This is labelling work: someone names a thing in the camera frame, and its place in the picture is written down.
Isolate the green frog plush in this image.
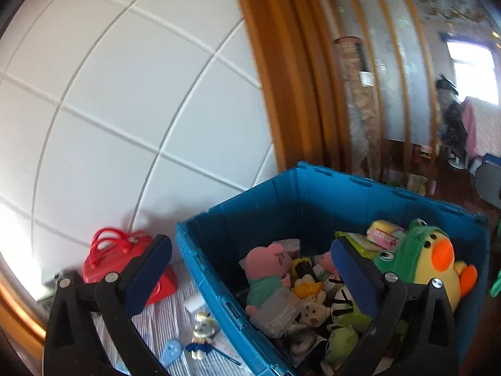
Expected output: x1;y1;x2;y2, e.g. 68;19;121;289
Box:
324;324;359;364

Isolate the yellow green duck plush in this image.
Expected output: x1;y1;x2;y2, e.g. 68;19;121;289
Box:
374;219;478;310

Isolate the white bear plush yellow scarf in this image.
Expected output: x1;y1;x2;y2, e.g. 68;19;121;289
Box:
292;274;331;328

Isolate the green pink wet wipes pack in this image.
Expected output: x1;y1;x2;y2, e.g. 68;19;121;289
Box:
334;231;383;259

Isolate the clear plastic box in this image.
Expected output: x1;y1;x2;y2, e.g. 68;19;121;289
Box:
250;288;306;339

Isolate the pastel tissue pack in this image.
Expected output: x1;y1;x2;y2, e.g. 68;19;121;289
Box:
367;220;406;251

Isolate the red bear hard case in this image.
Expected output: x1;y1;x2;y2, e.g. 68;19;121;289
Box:
81;227;178;305

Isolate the small pink pig plush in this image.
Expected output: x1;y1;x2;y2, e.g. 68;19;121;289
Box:
319;251;340;279

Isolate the striped table cloth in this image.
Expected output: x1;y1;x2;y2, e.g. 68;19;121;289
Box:
132;261;251;375

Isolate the white paper roll far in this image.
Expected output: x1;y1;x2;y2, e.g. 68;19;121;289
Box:
183;292;205;313

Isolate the blue dress small doll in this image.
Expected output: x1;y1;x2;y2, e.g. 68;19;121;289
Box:
186;323;216;360

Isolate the small white dog figurine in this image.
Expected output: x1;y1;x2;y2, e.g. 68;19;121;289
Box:
195;310;216;326

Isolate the white blue medicine box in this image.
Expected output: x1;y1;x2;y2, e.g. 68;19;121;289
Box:
212;331;245;368

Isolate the pink pig plush green shirt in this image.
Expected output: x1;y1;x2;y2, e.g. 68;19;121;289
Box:
244;243;292;316

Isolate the blue plastic storage crate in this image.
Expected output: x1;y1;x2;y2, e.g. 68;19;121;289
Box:
176;162;490;375

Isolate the wooden slat partition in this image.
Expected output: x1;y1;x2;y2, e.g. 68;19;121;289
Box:
328;0;439;195

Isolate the rolled patterned fabric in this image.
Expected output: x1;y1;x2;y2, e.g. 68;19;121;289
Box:
335;37;382;181

